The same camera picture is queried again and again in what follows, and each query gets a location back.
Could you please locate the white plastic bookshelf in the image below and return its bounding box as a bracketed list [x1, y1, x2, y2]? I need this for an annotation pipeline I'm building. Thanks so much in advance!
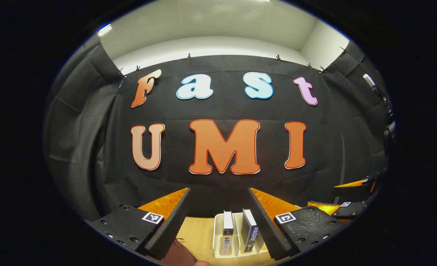
[213, 212, 269, 259]

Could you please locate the maroon schoolbag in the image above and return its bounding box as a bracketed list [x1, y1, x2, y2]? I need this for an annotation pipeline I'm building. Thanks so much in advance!
[163, 238, 200, 265]

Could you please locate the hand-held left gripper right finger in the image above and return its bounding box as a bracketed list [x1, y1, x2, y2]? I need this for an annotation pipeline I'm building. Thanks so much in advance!
[248, 187, 346, 261]

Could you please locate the white book night scene cover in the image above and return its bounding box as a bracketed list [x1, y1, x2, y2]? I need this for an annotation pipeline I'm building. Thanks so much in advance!
[240, 209, 259, 253]

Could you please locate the white book portrait cover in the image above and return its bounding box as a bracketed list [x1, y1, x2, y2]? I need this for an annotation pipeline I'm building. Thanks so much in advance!
[221, 211, 234, 256]

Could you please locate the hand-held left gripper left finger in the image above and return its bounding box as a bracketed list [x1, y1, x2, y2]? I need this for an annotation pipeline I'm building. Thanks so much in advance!
[87, 187, 191, 261]

